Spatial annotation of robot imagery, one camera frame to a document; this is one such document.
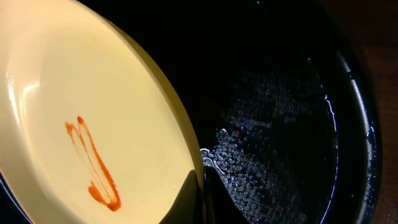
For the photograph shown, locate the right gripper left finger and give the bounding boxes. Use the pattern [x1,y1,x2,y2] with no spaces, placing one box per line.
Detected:
[160,170,202,224]

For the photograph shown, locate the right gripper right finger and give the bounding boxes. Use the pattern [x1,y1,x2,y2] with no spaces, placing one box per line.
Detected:
[205,167,249,224]

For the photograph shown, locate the black round tray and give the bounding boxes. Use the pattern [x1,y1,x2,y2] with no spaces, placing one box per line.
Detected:
[1,1,381,223]

